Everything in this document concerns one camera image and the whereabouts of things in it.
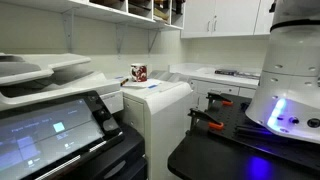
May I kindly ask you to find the white printer finisher unit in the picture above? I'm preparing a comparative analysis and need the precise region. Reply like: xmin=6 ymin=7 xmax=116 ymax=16
xmin=114 ymin=69 xmax=194 ymax=180

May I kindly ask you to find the large grey multifunction printer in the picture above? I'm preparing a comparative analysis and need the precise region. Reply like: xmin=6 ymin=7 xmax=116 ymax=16
xmin=0 ymin=52 xmax=148 ymax=180

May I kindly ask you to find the white upper wall cabinet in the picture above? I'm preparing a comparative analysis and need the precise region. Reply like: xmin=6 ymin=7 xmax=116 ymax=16
xmin=180 ymin=0 xmax=276 ymax=39

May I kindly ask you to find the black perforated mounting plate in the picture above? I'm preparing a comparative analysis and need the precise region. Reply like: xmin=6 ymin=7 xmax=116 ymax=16
xmin=196 ymin=92 xmax=320 ymax=172

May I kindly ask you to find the black clamp with orange handle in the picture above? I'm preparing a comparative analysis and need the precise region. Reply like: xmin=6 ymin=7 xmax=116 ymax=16
xmin=205 ymin=92 xmax=235 ymax=108
xmin=187 ymin=108 xmax=225 ymax=132

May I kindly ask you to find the dark book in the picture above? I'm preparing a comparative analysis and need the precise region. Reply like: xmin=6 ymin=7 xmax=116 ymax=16
xmin=214 ymin=68 xmax=239 ymax=76

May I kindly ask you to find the white shelf bracket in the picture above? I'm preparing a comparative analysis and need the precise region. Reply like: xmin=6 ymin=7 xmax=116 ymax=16
xmin=147 ymin=29 xmax=161 ymax=55
xmin=115 ymin=23 xmax=130 ymax=55
xmin=61 ymin=7 xmax=76 ymax=53

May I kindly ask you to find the white counter cabinet with drawers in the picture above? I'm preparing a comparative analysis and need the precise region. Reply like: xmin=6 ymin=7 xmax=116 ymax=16
xmin=168 ymin=62 xmax=261 ymax=112

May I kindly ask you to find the white printed paper sheet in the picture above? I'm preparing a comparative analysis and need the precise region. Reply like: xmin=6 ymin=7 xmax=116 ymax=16
xmin=121 ymin=78 xmax=163 ymax=90

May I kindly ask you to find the grey flat stack of papers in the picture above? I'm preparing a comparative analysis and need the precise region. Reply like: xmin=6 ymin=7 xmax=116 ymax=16
xmin=234 ymin=71 xmax=261 ymax=81

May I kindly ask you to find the red patterned cup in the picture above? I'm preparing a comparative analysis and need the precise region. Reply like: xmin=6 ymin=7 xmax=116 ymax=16
xmin=129 ymin=63 xmax=148 ymax=83

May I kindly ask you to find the brown cardboard folder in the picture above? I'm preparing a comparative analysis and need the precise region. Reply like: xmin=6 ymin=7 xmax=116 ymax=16
xmin=153 ymin=7 xmax=170 ymax=22

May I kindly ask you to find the black printer touch screen panel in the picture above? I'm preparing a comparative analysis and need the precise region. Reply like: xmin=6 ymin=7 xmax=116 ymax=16
xmin=0 ymin=90 xmax=125 ymax=180

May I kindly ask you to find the white wall shelf unit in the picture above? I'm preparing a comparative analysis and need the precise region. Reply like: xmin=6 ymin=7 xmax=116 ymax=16
xmin=0 ymin=0 xmax=186 ymax=32

